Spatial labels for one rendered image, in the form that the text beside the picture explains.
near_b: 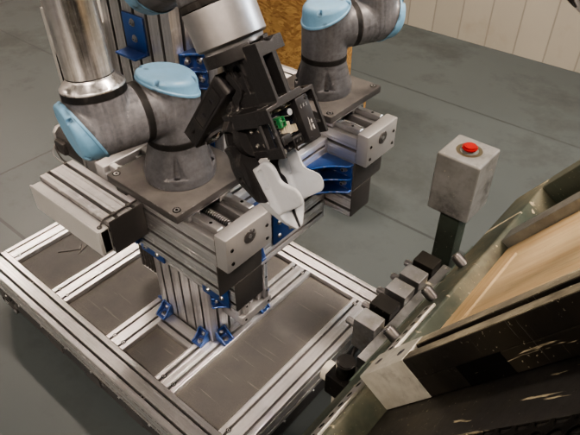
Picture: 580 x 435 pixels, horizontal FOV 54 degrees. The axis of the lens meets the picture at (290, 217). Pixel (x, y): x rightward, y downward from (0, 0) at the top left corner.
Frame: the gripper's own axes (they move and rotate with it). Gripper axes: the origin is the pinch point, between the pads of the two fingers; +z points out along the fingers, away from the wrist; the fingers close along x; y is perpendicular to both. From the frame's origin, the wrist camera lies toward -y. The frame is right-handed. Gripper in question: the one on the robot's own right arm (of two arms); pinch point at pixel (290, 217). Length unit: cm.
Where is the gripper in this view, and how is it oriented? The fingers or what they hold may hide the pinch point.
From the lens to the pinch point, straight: 66.2
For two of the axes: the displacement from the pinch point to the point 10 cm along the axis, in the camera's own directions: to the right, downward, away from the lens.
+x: 6.5, -4.9, 5.9
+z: 3.5, 8.7, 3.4
